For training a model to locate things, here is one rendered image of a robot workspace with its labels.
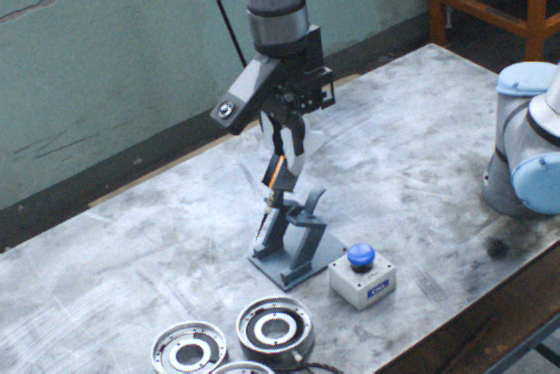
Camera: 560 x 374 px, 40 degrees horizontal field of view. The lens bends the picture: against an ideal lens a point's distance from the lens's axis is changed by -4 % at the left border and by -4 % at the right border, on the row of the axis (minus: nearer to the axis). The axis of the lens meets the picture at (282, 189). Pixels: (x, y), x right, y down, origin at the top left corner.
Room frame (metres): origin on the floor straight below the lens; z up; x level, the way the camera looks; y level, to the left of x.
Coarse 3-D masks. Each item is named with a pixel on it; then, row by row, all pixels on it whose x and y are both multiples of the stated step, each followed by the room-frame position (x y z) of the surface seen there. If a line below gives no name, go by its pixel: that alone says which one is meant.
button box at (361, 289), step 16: (336, 272) 0.82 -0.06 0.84; (352, 272) 0.81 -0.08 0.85; (368, 272) 0.81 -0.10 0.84; (384, 272) 0.80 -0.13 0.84; (336, 288) 0.82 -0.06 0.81; (352, 288) 0.78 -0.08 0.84; (368, 288) 0.78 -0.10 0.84; (384, 288) 0.80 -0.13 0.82; (352, 304) 0.79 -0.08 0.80; (368, 304) 0.78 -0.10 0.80
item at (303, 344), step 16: (256, 304) 0.78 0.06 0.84; (272, 304) 0.79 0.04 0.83; (288, 304) 0.78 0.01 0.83; (240, 320) 0.76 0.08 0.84; (272, 320) 0.76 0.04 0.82; (288, 320) 0.75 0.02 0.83; (304, 320) 0.75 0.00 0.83; (240, 336) 0.72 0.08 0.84; (256, 336) 0.73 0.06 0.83; (288, 336) 0.72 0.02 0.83; (304, 336) 0.71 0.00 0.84; (256, 352) 0.69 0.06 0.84; (272, 352) 0.69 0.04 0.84; (288, 352) 0.69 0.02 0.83; (304, 352) 0.71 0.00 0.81
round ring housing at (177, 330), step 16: (160, 336) 0.74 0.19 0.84; (176, 336) 0.75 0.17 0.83; (224, 336) 0.73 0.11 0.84; (160, 352) 0.73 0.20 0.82; (176, 352) 0.72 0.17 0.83; (192, 352) 0.73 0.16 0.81; (208, 352) 0.71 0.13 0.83; (224, 352) 0.70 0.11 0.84; (160, 368) 0.69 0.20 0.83; (176, 368) 0.69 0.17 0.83; (192, 368) 0.69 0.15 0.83
